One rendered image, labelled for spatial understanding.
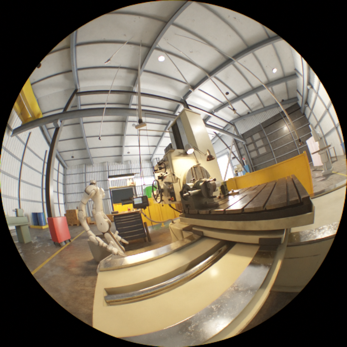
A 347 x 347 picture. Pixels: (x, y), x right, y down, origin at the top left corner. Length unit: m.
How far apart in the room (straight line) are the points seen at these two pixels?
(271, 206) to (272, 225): 0.11
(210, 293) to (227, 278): 0.12
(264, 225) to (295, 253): 0.50
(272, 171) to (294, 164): 0.69
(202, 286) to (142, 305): 0.31
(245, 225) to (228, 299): 0.48
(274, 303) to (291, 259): 0.47
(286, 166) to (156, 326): 3.31
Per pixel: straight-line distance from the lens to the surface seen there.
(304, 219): 0.72
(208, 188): 1.11
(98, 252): 2.48
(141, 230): 3.08
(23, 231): 5.56
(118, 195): 3.47
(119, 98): 9.37
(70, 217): 8.83
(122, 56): 7.57
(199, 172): 1.69
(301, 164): 3.25
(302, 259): 1.15
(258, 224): 0.75
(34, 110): 7.77
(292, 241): 1.05
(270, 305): 1.36
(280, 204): 0.71
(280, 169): 3.21
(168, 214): 4.54
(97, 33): 7.36
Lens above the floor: 1.21
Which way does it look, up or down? 11 degrees up
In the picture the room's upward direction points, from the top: 12 degrees counter-clockwise
